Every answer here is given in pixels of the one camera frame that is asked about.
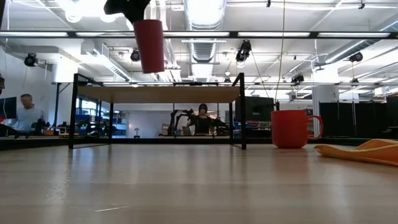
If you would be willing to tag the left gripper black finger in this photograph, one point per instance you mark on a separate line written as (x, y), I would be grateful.
(135, 15)

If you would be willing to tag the tall smooth red plastic tumbler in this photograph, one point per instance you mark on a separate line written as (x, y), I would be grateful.
(150, 46)

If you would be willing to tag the red ceramic mug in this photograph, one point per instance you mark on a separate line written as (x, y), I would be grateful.
(289, 129)

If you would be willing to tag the black background robot arm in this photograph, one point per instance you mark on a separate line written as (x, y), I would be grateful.
(177, 119)

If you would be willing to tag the person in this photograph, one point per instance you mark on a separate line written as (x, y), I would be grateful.
(203, 121)
(27, 116)

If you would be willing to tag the black monitor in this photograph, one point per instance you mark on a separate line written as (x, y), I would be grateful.
(255, 109)

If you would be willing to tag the orange cloth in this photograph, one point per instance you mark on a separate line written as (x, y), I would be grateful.
(370, 152)

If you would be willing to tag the black hanging camera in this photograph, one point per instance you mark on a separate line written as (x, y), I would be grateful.
(356, 57)
(297, 79)
(30, 59)
(243, 51)
(135, 56)

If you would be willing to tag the silver ceiling duct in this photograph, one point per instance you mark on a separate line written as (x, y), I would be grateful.
(203, 18)

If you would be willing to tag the black frame wooden top shelf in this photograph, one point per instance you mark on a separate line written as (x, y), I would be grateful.
(158, 94)

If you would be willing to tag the black overhead frame bar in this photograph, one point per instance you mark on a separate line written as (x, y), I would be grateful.
(280, 34)

